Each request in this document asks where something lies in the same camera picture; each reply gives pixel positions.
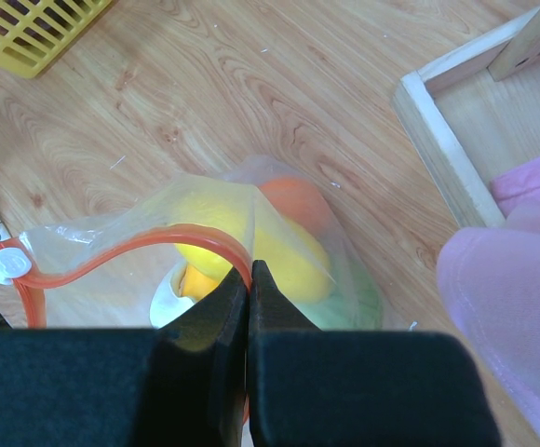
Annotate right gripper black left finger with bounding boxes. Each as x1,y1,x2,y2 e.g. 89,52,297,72
134,267,251,447

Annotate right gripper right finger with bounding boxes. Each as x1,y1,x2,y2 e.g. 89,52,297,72
247,261,502,446

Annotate white garlic toy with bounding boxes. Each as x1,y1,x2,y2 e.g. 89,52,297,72
149,262,196,329

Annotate green cabbage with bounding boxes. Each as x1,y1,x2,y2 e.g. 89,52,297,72
296,268,384,331

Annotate yellow bell pepper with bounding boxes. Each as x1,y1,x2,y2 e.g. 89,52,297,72
179,264,220,301

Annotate yellow bananas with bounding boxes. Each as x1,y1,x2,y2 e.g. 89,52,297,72
169,191,334,305

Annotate clear zip bag orange zipper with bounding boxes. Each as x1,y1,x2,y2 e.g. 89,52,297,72
0,156,368,328

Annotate orange fruit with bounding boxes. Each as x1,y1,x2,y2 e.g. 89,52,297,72
259,176,331,235

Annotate pink cloth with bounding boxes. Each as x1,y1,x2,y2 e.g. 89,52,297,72
437,157,540,436

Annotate wooden clothes rack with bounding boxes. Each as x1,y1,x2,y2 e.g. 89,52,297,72
393,7,540,226

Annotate yellow plastic basket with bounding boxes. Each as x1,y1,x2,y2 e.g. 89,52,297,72
0,0,112,79

